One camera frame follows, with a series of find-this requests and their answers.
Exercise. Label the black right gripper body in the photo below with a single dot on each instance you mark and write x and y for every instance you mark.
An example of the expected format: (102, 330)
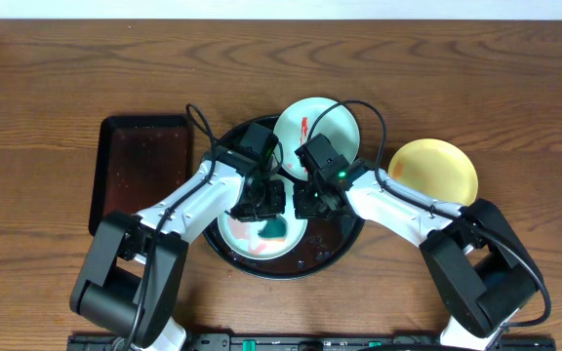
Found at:
(310, 204)

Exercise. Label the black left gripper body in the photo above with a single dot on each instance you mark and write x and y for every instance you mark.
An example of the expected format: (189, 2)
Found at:
(269, 202)

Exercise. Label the green orange sponge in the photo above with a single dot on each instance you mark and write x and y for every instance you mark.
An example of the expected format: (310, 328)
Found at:
(274, 230)

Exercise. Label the mint green plate front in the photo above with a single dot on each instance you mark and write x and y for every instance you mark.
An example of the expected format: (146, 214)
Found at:
(242, 237)

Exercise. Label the mint green plate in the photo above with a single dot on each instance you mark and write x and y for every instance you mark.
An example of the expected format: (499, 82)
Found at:
(242, 237)
(296, 122)

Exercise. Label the yellow plate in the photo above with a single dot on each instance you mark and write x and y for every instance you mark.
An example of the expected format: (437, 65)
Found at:
(436, 168)

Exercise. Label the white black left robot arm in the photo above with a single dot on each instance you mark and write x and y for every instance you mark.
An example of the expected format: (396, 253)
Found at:
(131, 275)

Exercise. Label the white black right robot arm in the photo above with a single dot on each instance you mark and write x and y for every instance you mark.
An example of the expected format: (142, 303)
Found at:
(482, 271)

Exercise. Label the round black tray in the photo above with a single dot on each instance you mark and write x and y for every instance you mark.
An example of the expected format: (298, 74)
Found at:
(323, 243)

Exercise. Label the rectangular black tray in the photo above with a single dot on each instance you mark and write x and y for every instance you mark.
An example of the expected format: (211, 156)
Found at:
(141, 159)

